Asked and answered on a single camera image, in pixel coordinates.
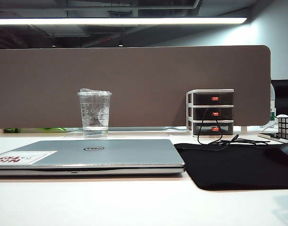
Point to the clear plastic cup with lid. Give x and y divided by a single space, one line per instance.
94 113

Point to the silver Dell laptop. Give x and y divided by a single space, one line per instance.
111 155

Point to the grey flat device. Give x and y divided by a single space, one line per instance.
139 128

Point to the brown fabric desk divider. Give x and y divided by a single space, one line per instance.
146 82

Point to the small round ceiling spotlight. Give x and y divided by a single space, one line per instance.
120 43

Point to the light green object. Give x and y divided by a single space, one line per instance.
54 129

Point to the long ceiling light strip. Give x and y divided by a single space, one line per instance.
111 20

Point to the black mouse pad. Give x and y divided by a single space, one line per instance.
228 169

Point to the flat white pad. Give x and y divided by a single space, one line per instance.
267 136

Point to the clear bottle with green label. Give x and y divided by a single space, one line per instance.
272 103

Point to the dark green object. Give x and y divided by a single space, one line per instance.
11 130

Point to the small white object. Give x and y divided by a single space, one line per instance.
282 115

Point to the black monitor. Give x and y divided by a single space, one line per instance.
285 99

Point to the black Rubik's cube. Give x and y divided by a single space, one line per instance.
286 127

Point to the black computer mouse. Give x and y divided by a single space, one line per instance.
282 151

